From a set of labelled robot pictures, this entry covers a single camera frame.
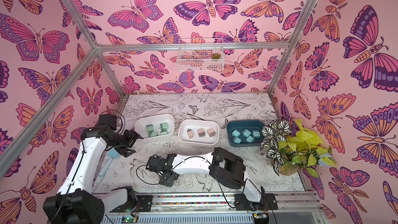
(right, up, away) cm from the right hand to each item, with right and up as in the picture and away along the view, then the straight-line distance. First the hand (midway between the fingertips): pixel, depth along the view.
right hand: (168, 171), depth 83 cm
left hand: (-12, +18, -5) cm, 22 cm away
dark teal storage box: (+49, +23, +16) cm, 56 cm away
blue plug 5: (+47, +15, +9) cm, 50 cm away
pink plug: (+11, +18, +13) cm, 25 cm away
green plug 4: (-6, +19, +14) cm, 24 cm away
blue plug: (+39, +18, +13) cm, 45 cm away
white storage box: (+13, +23, +18) cm, 32 cm away
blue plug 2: (+45, +19, +12) cm, 50 cm away
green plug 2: (-7, +22, +17) cm, 28 cm away
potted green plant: (+56, +17, -18) cm, 61 cm away
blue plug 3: (+51, +18, +12) cm, 56 cm away
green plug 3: (-13, +18, +14) cm, 26 cm away
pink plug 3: (+24, +18, +14) cm, 33 cm away
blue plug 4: (+38, +15, +9) cm, 42 cm away
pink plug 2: (+18, +18, +14) cm, 29 cm away
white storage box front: (-21, +25, +15) cm, 36 cm away
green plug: (-16, +21, +17) cm, 31 cm away
